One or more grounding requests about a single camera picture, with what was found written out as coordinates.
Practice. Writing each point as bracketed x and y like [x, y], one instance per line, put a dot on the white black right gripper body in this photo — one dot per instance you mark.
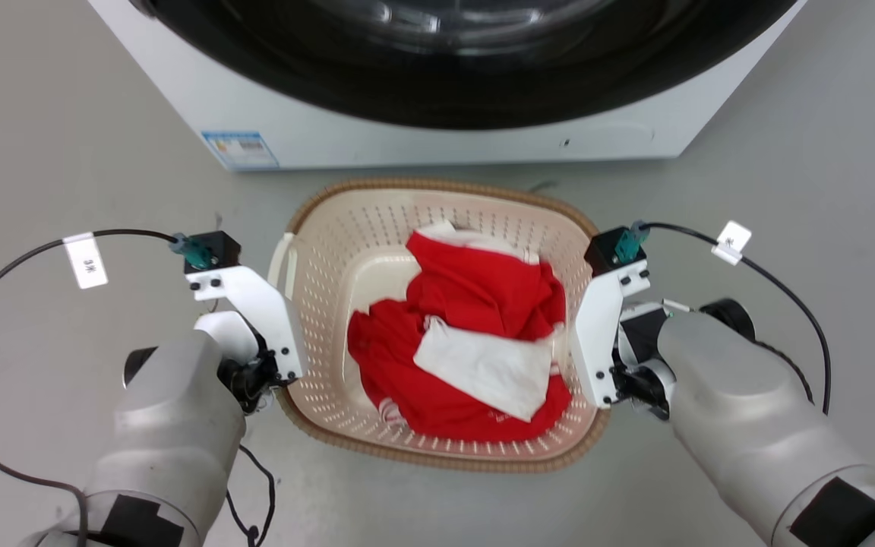
[639, 357]

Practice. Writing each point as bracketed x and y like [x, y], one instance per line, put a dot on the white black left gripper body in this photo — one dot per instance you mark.
[231, 334]

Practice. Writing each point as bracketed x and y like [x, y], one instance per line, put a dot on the beige perforated laundry basket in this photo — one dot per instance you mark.
[346, 235]

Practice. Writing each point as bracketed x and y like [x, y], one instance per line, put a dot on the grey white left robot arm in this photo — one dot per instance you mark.
[172, 441]

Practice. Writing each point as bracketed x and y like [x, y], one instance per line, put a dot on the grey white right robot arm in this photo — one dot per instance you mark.
[756, 425]

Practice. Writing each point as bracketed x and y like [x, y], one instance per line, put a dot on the red and white garment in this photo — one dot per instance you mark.
[475, 304]

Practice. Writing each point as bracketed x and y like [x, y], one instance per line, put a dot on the blue white energy label sticker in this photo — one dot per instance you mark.
[240, 149]

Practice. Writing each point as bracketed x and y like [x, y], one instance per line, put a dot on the white washing machine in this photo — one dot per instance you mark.
[407, 140]

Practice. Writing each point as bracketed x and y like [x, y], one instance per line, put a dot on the black round washing machine door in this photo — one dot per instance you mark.
[475, 68]

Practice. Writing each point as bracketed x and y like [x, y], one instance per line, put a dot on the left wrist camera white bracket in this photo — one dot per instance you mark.
[255, 304]

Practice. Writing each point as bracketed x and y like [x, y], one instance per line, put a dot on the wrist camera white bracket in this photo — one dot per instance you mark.
[255, 304]
[601, 334]

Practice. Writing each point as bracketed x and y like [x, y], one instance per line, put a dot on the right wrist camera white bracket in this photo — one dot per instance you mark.
[601, 334]

